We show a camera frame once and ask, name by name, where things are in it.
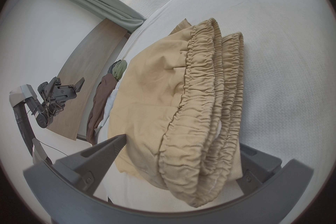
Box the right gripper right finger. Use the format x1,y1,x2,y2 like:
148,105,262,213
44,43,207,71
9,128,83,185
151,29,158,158
236,143,283,196

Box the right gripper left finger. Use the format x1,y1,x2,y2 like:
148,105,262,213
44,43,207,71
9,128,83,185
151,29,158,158
54,134,127,195

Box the tan shorts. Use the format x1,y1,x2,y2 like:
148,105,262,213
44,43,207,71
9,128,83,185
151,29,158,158
107,18,245,208

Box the bed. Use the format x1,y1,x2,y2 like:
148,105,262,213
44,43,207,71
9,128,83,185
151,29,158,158
48,0,336,215

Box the brown garment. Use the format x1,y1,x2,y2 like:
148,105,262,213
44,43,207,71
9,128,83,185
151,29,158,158
86,74,118,145

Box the black garment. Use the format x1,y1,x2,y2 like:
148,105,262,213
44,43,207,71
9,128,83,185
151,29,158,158
107,61,119,75

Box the green garment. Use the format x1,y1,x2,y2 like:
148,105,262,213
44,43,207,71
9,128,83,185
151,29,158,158
112,60,128,81

